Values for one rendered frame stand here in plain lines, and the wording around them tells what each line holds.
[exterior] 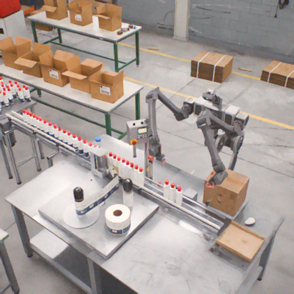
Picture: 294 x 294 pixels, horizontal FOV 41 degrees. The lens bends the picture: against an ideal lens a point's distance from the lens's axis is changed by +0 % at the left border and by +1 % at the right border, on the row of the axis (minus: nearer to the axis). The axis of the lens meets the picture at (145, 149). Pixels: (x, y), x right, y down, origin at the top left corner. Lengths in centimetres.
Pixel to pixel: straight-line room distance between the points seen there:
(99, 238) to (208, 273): 88
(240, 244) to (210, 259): 29
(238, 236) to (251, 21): 587
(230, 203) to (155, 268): 84
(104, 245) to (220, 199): 103
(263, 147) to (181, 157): 120
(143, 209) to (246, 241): 88
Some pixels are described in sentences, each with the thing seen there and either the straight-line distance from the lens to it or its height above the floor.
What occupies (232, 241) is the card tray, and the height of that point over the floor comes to 83.
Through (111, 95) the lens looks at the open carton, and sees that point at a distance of 495.
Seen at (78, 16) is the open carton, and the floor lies 95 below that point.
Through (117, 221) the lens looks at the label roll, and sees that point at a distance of 307.
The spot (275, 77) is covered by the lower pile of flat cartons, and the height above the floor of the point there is 14.
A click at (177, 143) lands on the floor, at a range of 559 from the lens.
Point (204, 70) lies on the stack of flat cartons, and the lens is 732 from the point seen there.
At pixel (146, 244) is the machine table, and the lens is 317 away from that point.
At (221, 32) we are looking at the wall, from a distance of 880.
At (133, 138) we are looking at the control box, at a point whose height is 136.
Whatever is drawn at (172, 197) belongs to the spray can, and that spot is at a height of 95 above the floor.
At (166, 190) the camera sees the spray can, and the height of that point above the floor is 100.
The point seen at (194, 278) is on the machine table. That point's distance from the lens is 300.
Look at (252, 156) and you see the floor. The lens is 552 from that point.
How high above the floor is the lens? 327
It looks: 37 degrees down
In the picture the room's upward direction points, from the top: 1 degrees counter-clockwise
